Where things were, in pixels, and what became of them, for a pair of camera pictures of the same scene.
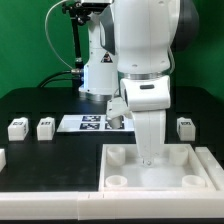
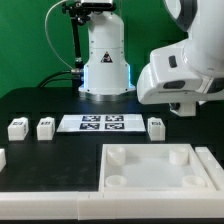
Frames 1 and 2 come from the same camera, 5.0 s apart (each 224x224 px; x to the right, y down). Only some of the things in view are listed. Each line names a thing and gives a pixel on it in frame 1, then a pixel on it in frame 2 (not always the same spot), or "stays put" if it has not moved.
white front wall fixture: [111, 205] stays put
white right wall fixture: [212, 167] stays put
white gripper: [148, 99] to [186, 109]
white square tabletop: [178, 167] stays put
